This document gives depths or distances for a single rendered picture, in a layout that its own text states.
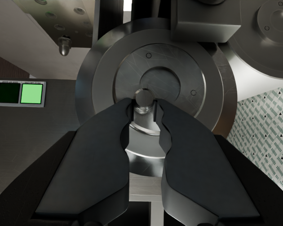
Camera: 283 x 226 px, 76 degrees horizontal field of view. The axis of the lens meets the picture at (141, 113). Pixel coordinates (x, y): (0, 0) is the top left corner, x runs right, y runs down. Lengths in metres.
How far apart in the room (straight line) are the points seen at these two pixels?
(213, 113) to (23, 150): 0.49
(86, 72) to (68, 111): 0.35
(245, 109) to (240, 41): 0.19
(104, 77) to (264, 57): 0.15
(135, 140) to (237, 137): 0.28
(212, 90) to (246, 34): 0.07
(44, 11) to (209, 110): 0.41
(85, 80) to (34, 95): 0.40
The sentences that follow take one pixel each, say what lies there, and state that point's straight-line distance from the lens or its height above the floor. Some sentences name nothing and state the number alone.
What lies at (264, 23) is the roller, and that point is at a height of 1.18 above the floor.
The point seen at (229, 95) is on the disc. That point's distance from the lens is 0.18.
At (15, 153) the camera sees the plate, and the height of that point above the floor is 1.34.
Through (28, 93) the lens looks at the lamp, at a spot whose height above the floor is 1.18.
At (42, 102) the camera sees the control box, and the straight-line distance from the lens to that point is 0.55.
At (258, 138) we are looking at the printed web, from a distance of 0.34.
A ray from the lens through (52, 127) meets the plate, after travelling 0.54.
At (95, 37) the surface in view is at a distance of 0.20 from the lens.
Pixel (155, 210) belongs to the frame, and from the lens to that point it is 0.53.
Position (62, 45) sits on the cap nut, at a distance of 0.56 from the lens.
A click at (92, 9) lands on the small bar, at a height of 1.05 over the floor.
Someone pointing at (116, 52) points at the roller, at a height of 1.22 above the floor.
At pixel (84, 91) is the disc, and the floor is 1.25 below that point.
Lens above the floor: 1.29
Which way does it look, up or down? 7 degrees down
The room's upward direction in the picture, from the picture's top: 178 degrees counter-clockwise
